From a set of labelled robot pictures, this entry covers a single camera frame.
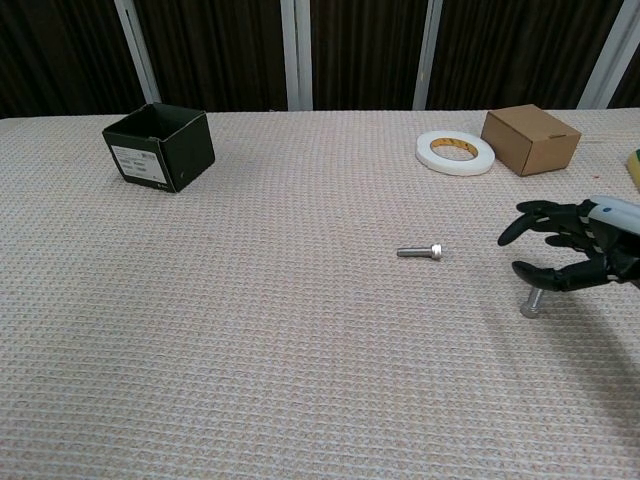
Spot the beige woven tablecloth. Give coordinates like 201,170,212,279
0,107,640,480

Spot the dark pleated curtain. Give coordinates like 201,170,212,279
0,0,640,120

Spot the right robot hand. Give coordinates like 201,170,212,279
496,196,640,293

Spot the black open cardboard box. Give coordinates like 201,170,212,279
101,102,216,194

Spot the yellow green sponge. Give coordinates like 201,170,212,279
626,148,640,194

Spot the brown closed cardboard box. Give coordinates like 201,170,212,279
480,103,583,178

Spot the white tape roll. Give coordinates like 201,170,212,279
415,130,496,177

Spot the silver bolt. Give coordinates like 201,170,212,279
396,242,444,261
519,287,545,320

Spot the white metal frame post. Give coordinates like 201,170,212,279
279,0,314,112
577,0,640,110
113,0,162,105
413,0,445,111

